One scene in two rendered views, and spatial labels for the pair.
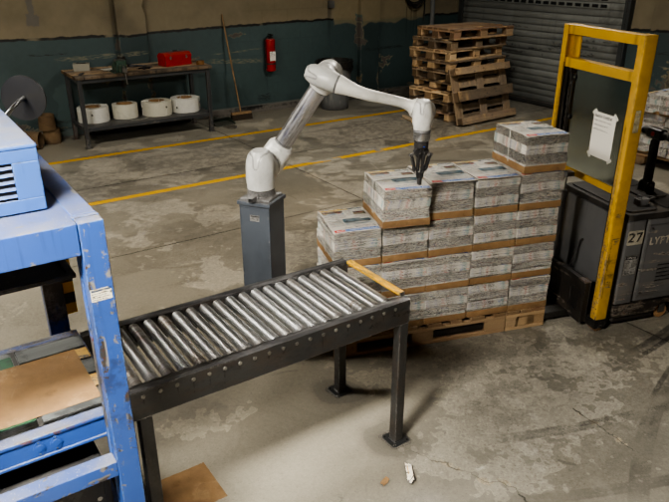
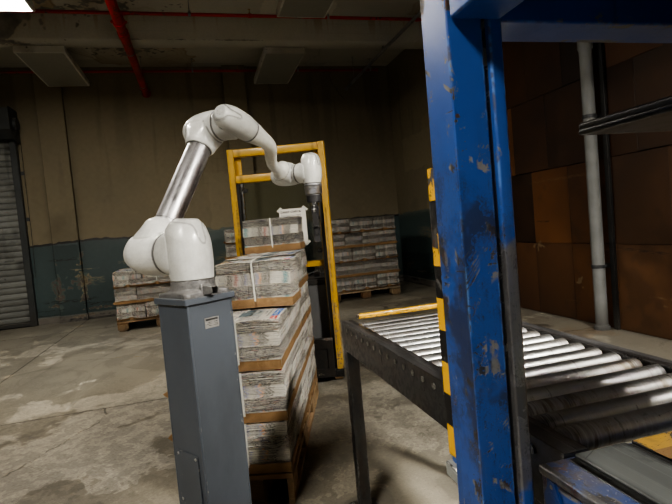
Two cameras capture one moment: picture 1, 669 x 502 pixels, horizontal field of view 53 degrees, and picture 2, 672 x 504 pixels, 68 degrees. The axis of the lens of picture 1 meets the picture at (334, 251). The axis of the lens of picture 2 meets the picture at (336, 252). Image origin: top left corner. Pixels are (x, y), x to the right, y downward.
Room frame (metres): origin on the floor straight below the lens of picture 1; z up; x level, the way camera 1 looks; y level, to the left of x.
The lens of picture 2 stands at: (2.47, 1.93, 1.20)
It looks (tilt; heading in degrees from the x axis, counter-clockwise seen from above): 3 degrees down; 289
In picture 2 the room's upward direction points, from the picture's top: 5 degrees counter-clockwise
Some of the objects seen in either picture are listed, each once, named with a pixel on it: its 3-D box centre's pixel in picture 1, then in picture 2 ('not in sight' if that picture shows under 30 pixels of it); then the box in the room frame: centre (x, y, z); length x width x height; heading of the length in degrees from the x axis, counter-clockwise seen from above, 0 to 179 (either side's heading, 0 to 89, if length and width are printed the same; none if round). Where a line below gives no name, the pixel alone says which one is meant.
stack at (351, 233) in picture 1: (413, 273); (267, 374); (3.78, -0.50, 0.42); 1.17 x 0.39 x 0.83; 107
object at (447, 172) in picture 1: (441, 172); (262, 256); (3.80, -0.64, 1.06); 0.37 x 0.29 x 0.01; 15
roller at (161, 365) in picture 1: (151, 352); (603, 399); (2.30, 0.74, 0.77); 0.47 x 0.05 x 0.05; 34
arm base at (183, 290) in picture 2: (259, 193); (196, 286); (3.53, 0.42, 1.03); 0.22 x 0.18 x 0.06; 158
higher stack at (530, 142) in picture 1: (520, 226); (282, 310); (3.99, -1.19, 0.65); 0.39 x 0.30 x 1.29; 17
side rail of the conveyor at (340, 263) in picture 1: (228, 304); (411, 376); (2.77, 0.50, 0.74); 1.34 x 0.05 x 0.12; 124
